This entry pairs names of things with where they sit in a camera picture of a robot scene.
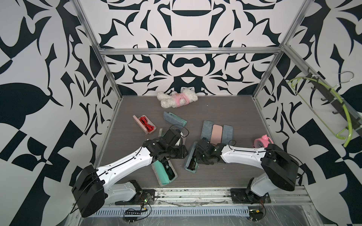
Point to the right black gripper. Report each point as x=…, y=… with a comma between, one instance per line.
x=197, y=153

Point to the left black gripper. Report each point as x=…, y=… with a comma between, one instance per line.
x=178, y=151

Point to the grey case black sunglasses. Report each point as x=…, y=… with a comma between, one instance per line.
x=190, y=163

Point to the pink case thin glasses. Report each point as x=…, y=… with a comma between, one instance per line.
x=216, y=135

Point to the grey case white glasses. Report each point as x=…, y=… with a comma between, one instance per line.
x=207, y=130

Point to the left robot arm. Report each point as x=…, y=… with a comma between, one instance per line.
x=93, y=186

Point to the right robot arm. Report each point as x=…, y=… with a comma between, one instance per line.
x=280, y=168

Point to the teal case yellow glasses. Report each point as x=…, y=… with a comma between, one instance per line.
x=162, y=132

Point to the teal case black sunglasses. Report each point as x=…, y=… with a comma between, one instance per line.
x=164, y=171

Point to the pink case red glasses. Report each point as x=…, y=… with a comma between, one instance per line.
x=145, y=124

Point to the empty grey teal case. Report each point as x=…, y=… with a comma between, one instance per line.
x=174, y=119

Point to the white pink plush toy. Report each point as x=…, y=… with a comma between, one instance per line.
x=175, y=99

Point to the pink alarm clock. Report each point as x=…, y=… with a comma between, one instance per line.
x=263, y=141

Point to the small black electronics box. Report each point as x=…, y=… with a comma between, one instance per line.
x=255, y=215

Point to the green clothes hanger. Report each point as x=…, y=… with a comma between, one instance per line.
x=335, y=124

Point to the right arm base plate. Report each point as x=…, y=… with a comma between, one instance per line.
x=243, y=195

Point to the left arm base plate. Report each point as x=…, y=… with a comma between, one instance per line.
x=147, y=195

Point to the black connector with cables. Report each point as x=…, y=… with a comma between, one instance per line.
x=132, y=213

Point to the black wall hook rack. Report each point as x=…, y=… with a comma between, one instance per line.
x=342, y=103

